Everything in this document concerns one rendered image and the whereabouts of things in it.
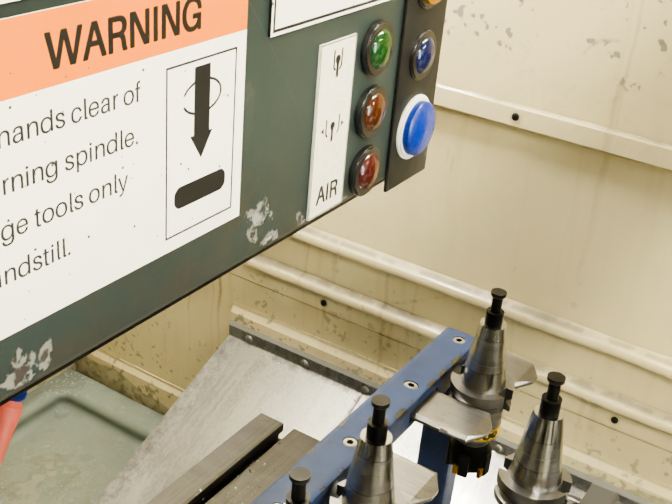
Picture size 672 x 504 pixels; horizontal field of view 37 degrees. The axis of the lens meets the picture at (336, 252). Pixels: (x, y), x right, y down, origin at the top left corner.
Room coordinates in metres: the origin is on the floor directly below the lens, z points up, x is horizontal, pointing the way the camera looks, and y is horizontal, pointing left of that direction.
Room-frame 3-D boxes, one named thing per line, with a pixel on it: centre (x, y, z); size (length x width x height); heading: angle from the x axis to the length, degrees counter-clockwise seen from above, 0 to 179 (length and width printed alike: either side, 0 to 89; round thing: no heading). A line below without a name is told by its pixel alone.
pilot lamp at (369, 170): (0.47, -0.01, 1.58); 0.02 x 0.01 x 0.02; 150
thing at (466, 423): (0.78, -0.13, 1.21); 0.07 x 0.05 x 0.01; 60
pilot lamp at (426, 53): (0.52, -0.04, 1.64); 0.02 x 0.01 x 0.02; 150
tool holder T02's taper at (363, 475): (0.64, -0.05, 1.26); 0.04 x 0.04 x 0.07
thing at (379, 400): (0.64, -0.05, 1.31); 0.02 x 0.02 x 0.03
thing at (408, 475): (0.68, -0.07, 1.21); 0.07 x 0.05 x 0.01; 60
